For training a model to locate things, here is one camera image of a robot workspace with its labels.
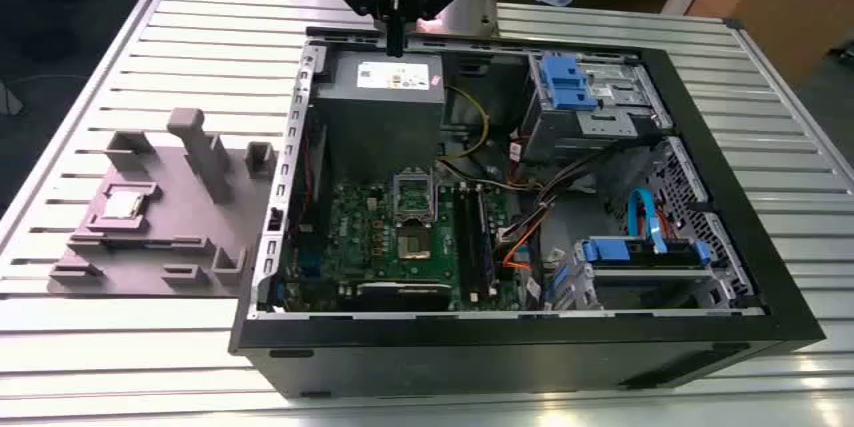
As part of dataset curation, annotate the CPU with silver top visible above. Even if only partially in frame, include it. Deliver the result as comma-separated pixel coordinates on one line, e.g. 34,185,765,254
105,189,147,219

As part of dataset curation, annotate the CPU socket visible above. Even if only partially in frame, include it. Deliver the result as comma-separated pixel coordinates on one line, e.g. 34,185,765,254
394,223,437,262

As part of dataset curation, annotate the blue plastic drive latch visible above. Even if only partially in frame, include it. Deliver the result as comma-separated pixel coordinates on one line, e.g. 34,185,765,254
542,53,601,112

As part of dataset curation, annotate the grey power supply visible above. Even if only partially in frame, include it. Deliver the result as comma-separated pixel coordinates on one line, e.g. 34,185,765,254
311,52,447,186

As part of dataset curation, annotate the black case fan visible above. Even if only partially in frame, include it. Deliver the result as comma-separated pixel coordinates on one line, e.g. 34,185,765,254
307,116,333,208

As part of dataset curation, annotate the silver drive bay cage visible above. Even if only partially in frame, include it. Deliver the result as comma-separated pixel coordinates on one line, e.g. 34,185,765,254
522,51,674,164

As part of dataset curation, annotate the metal socket cover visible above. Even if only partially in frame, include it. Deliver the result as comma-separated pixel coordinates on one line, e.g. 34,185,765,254
391,172,438,226

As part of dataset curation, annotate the black RAM slot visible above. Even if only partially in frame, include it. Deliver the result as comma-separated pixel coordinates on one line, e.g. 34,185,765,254
470,183,490,301
455,183,474,301
463,183,482,301

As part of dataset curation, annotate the green motherboard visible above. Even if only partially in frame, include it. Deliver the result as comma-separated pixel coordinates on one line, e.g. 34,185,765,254
277,166,540,313

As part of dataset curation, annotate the grey parts rack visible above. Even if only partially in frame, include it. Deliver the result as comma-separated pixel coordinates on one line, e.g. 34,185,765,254
46,107,279,298

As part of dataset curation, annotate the hard disk in blue carrier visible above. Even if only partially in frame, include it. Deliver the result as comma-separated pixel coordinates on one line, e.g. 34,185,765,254
573,237,714,271

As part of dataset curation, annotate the black graphics card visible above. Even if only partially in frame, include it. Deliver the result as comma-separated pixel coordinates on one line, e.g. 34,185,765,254
335,279,451,312

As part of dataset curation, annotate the silver disk bay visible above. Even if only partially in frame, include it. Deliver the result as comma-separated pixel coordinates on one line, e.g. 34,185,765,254
544,239,760,313

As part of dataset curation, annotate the black open PC case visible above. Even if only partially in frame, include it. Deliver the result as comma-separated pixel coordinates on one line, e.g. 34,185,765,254
226,24,830,401

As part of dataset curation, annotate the yellow wire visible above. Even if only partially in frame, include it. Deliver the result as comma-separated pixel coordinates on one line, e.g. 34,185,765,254
439,85,494,161

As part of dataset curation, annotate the red black twisted wire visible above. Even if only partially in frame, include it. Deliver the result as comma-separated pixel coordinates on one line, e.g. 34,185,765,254
301,139,315,221

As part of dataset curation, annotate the orange wire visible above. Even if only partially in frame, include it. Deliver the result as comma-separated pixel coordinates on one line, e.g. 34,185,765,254
500,239,537,272

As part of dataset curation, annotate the blue flat wire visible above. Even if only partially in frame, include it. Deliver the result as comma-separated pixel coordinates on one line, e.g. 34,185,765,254
625,186,670,255

